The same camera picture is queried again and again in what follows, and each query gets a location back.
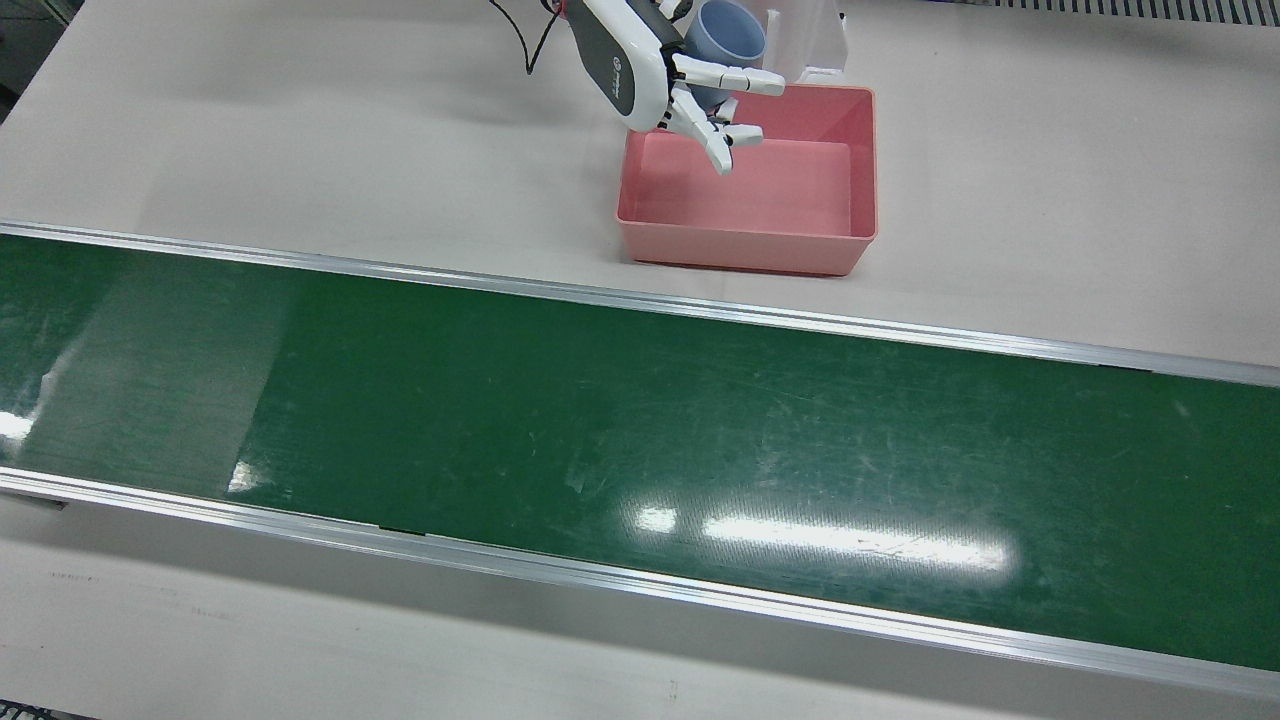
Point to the pink plastic box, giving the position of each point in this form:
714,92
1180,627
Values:
760,200

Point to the green conveyor belt aluminium frame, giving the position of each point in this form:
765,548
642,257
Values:
600,430

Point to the metal slatted rack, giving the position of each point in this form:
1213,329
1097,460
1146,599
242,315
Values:
1150,8

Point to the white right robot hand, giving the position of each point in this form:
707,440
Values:
625,70

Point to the clear plastic container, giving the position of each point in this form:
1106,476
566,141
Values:
815,40

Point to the light blue plastic cup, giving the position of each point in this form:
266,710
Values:
725,35

